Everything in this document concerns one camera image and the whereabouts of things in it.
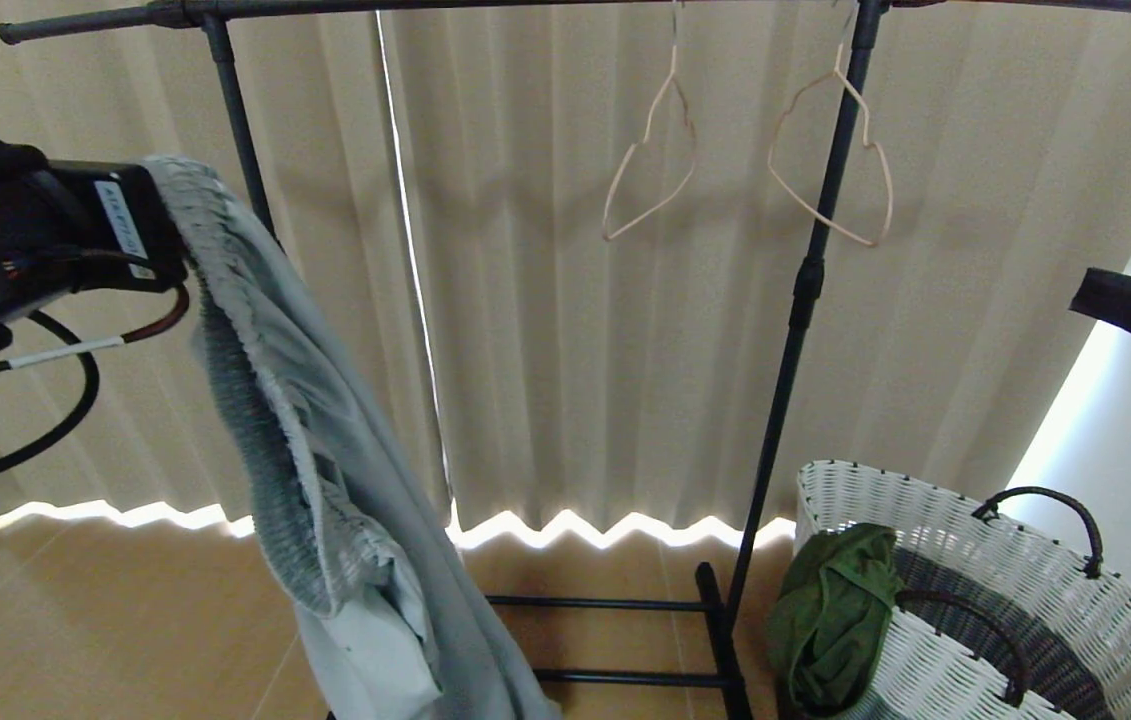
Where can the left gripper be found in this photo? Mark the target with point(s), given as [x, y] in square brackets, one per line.
[15, 230]

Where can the pink clothes hanger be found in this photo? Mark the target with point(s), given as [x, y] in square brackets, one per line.
[685, 130]
[887, 175]

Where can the pale grey shorts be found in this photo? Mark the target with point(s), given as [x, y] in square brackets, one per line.
[345, 450]

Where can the white laundry basket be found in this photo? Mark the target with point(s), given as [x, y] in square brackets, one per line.
[955, 540]

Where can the black clothes rack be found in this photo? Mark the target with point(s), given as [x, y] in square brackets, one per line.
[805, 290]

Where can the green garment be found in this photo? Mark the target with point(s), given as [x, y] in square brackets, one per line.
[835, 620]

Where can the beige curtain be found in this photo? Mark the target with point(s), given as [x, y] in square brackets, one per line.
[545, 300]

